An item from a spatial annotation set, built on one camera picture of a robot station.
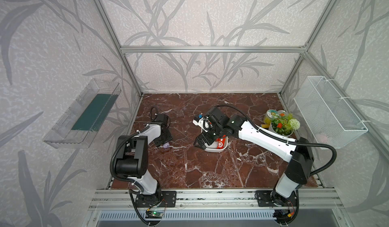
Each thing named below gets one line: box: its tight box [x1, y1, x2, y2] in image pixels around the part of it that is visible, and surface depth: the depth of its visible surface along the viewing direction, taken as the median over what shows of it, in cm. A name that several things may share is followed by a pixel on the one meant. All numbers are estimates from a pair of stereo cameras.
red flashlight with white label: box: [215, 134, 226, 149], surface depth 90 cm
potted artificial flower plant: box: [269, 112, 301, 137], surface depth 86 cm
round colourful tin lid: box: [263, 108, 280, 125], surface depth 101 cm
